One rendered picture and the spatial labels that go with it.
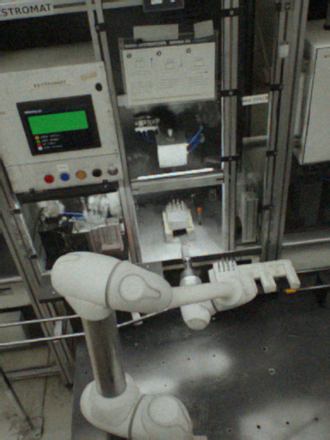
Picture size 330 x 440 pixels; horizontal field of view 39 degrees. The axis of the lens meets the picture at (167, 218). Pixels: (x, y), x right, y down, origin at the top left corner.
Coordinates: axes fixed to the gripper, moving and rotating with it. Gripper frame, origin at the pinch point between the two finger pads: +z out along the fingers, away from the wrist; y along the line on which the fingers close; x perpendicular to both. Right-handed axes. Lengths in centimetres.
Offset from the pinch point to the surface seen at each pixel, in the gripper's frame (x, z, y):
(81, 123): 32, 0, 63
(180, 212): -0.7, 21.1, 2.2
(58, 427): 75, -20, -101
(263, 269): -33.3, -7.1, -12.0
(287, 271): -43.2, -9.9, -12.4
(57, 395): 78, -2, -101
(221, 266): -14.9, -6.7, -7.7
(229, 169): -20.2, 5.1, 34.0
